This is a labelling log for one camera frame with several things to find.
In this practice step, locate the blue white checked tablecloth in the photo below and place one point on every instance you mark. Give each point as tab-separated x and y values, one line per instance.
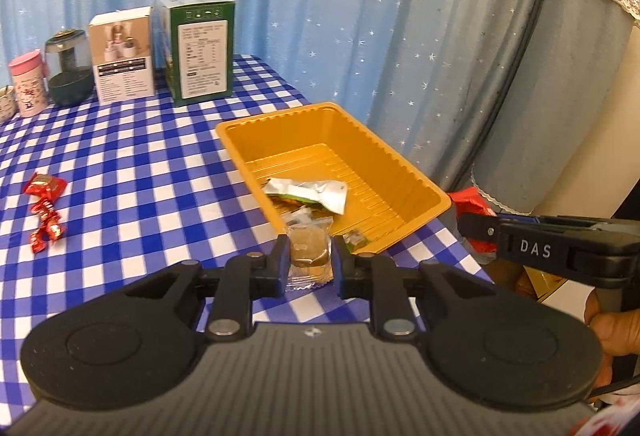
150	165

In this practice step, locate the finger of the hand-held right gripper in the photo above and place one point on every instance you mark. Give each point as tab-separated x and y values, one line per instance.
560	220
477	233

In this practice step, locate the large red candy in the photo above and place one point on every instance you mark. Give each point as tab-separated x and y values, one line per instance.
45	207
46	186

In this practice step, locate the pink cartoon thermos cup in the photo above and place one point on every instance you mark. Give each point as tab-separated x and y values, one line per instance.
29	85

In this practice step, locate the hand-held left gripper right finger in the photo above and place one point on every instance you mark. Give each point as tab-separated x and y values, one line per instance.
347	273

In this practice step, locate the long foil snack packet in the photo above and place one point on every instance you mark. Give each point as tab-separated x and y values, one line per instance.
320	193

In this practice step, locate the orange plastic tray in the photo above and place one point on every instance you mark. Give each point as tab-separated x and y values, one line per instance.
310	130

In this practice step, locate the person's right hand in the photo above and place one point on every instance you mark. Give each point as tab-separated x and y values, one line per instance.
617	333

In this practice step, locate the green carton box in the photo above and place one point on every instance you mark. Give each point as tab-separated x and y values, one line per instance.
205	60

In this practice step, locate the grey star curtain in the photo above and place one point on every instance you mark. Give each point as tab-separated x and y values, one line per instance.
460	40

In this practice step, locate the red plastic bag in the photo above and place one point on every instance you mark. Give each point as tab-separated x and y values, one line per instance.
470	201

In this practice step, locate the dark green glass jar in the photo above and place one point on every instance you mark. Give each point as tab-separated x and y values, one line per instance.
72	85

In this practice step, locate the red white printed clothing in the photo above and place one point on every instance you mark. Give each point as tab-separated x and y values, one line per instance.
607	418

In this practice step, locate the small red candy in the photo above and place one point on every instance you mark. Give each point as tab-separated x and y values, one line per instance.
38	242
53	229

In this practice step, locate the white carton box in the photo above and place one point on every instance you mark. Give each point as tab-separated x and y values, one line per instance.
125	75

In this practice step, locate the small ceramic cup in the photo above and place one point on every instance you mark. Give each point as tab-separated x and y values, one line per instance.
5	105

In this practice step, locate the yellow cardboard box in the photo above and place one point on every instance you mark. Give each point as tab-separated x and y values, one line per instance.
540	286

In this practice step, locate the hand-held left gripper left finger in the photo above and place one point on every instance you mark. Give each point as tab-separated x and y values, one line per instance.
277	271

